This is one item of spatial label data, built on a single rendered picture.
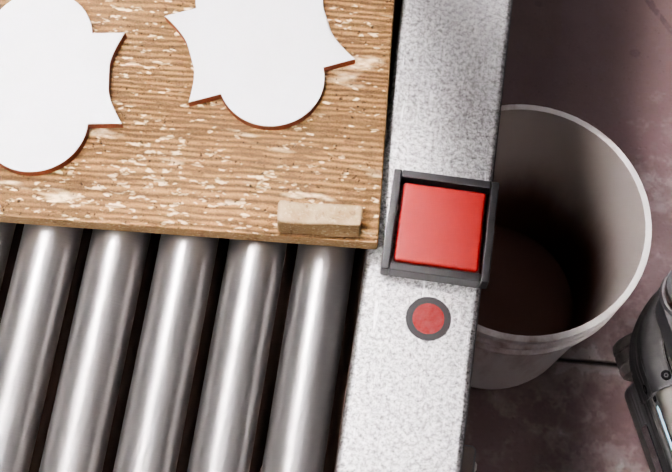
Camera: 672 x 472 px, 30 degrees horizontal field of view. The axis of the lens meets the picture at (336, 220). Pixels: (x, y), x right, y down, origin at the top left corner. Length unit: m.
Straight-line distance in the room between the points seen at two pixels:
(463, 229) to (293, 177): 0.13
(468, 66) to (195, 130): 0.21
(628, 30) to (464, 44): 1.11
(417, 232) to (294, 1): 0.20
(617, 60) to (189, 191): 1.23
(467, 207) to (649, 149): 1.10
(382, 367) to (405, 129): 0.18
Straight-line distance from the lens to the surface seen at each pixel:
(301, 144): 0.90
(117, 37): 0.94
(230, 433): 0.86
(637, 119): 2.00
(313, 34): 0.93
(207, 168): 0.90
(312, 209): 0.86
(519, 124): 1.59
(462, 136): 0.93
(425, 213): 0.89
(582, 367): 1.85
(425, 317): 0.88
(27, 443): 0.89
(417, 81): 0.95
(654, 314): 1.63
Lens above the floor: 1.77
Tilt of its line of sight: 70 degrees down
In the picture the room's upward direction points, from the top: 1 degrees clockwise
